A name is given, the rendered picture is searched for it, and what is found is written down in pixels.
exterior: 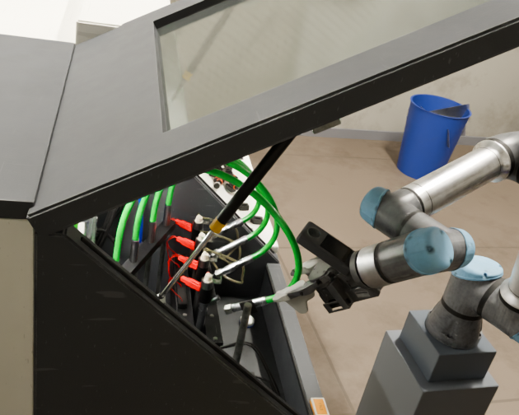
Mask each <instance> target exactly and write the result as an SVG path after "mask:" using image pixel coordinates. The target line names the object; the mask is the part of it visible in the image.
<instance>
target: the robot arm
mask: <svg viewBox="0 0 519 415"><path fill-rule="evenodd" d="M502 180H512V181H515V182H517V183H518V184H519V131H516V132H509V133H501V134H498V135H494V136H492V137H490V138H486V139H484V140H483V141H481V142H479V143H477V144H476V145H475V147H474V148H473V151H472V152H470V153H468V154H466V155H464V156H462V157H460V158H458V159H456V160H454V161H452V162H450V163H448V164H447V165H445V166H443V167H441V168H439V169H437V170H435V171H433V172H431V173H429V174H427V175H425V176H424V177H422V178H420V179H418V180H415V181H414V182H412V183H410V184H407V185H405V186H404V187H403V188H401V189H398V190H396V191H395V192H391V191H390V190H389V189H385V188H383V187H379V186H378V187H375V188H373V189H371V190H370V191H369V192H368V193H367V194H366V195H365V196H364V198H363V200H362V202H361V205H360V210H359V212H360V215H361V217H362V219H363V220H364V221H366V222H367V223H368V224H369V225H370V226H372V228H374V229H377V230H378V231H380V232H381V233H383V234H384V235H386V236H387V237H389V238H390V239H389V240H384V241H382V242H379V243H376V244H374V245H369V246H367V247H364V248H362V249H360V250H357V251H354V250H353V249H351V248H349V247H348V246H347V245H345V244H344V243H342V242H341V241H340V240H338V239H336V238H335V237H333V236H332V235H331V234H329V233H328V232H326V231H324V230H323V229H322V228H320V227H319V226H317V225H316V224H315V223H313V222H312V221H309V222H308V223H307V224H306V225H305V226H304V228H303V229H302V231H301V232H300V233H299V235H298V236H297V238H296V242H297V243H298V244H299V245H301V246H302V247H304V248H305V249H307V250H308V251H310V252H311V253H313V254H314V255H315V256H317V257H315V258H313V259H310V260H309V261H306V262H305V263H303V264H302V274H306V275H307V276H308V277H307V278H308V279H309V281H306V282H305V281H303V280H301V281H299V282H296V283H295V284H294V285H292V286H290V287H286V288H284V289H282V290H281V291H277V292H276V294H275V296H274V298H273V301H274V302H282V301H283V302H287V303H288V304H289V305H290V306H291V307H292V308H293V309H294V310H296V311H297V312H298V313H300V314H305V313H306V312H307V311H308V305H307V302H308V301H309V300H310V299H312V298H313V297H314V296H315V290H316V291H317V292H318V293H319V296H320V298H321V299H322V301H323V302H324V304H323V306H324V307H325V308H326V310H327V311H328V312H329V314H330V313H334V312H338V311H341V310H347V309H350V308H351V306H352V304H353V303H354V302H357V301H363V300H366V299H370V298H373V297H377V296H379V295H380V293H381V289H382V288H383V287H384V286H388V285H391V284H394V283H397V282H403V281H406V280H409V279H413V278H417V277H423V276H427V275H433V274H436V273H443V272H447V271H448V272H451V276H450V278H449V281H448V283H447V286H446V289H445V291H444V293H443V295H442V299H441V300H440V301H439V302H438V303H437V304H436V305H435V306H434V307H433V308H432V309H431V310H430V311H429V312H428V316H427V318H426V320H425V325H426V328H427V330H428V332H429V333H430V334H431V335H432V336H433V337H434V338H435V339H436V340H437V341H439V342H440V343H443V344H445V345H447V346H449V347H453V348H456V349H464V350H465V349H471V348H474V347H476V346H477V345H478V344H479V341H480V339H481V337H482V327H483V319H485V320H486V321H488V322H489V323H490V324H491V325H493V326H494V327H496V328H497V329H499V330H500V331H502V332H503V333H505V334H506V335H507V336H508V337H510V339H513V340H515V341H516V342H518V343H519V252H518V255H517V259H516V262H515V264H514V267H513V270H512V275H511V277H509V278H507V279H505V278H504V277H503V268H502V266H501V265H500V264H499V263H497V262H495V261H494V260H492V259H489V258H485V257H483V256H478V255H475V243H474V241H473V239H472V237H471V236H470V234H469V233H468V232H466V231H464V230H462V229H459V228H455V227H449V228H447V227H446V226H444V225H443V224H441V223H440V222H438V221H436V220H434V219H433V218H431V217H430V216H431V215H433V214H434V213H436V212H439V211H441V210H442V209H443V208H446V207H447V206H449V205H451V204H453V203H454V202H456V201H458V200H459V199H461V198H463V197H465V196H466V195H468V194H470V193H472V192H474V191H475V190H476V189H479V188H481V187H483V186H484V185H486V184H488V183H489V182H494V183H497V182H500V181H502ZM340 306H342V307H343V308H340V309H337V310H333V308H336V307H340Z"/></svg>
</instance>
